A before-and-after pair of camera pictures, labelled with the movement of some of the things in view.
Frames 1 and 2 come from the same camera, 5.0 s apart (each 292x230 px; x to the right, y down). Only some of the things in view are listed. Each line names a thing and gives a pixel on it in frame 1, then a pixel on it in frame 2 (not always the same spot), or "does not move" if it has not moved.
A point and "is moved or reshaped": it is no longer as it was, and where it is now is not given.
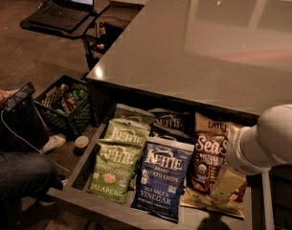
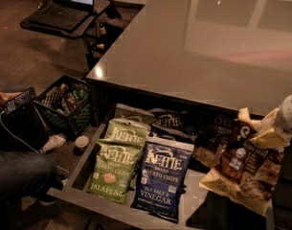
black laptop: [68, 7] does not move
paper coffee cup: [80, 144] does not move
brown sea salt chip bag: [209, 153] is moved or reshaped
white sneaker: [55, 141] does not move
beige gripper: [237, 150] to [289, 115]
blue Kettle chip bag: [163, 175] does not move
